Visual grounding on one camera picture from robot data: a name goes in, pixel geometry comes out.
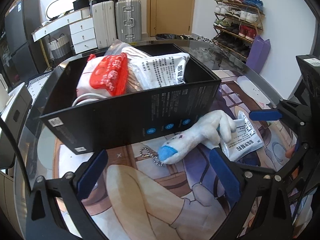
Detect trash bin black liner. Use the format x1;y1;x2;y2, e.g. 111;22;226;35
155;33;192;41

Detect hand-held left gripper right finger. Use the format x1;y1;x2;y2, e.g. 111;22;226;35
209;149;298;240

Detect dark refrigerator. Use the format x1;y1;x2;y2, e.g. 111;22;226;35
4;0;42;81

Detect black white patterned rug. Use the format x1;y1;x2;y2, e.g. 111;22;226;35
26;71;54;93

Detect printed desk mat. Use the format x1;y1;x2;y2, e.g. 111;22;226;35
54;69;304;240

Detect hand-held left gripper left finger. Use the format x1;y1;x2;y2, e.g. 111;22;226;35
26;149;108;240

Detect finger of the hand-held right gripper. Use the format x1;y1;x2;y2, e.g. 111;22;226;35
249;99;312;128
279;139;311;188

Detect grey coffee table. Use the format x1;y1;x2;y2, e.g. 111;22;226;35
0;81;33;171

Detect white suitcase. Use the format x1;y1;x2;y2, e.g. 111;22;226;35
91;0;116;49

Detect wooden shoe rack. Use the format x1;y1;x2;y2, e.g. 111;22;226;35
212;0;266;61

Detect white dressing table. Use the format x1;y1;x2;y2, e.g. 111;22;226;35
31;10;99;54

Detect red white packet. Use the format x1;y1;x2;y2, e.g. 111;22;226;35
76;53;131;97

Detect purple bag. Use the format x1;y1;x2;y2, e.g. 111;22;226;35
245;35;272;69

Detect wooden door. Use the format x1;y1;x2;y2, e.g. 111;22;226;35
146;0;197;38

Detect woven basket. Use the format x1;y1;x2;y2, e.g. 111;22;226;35
47;33;73;60

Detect silver suitcase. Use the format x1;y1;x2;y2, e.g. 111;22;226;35
114;0;142;43

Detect white blue plush toy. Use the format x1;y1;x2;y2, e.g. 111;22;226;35
139;109;237;167

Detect black cardboard box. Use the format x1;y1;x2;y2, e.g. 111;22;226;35
39;43;222;155

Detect rows of shoes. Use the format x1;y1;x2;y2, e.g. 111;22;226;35
212;0;264;58

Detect beige cabinet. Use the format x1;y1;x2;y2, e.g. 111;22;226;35
0;170;26;231

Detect white printed packet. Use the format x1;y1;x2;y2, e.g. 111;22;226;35
122;52;191;91
219;111;265;162

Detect oval mirror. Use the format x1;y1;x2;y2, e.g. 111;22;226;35
46;0;81;19

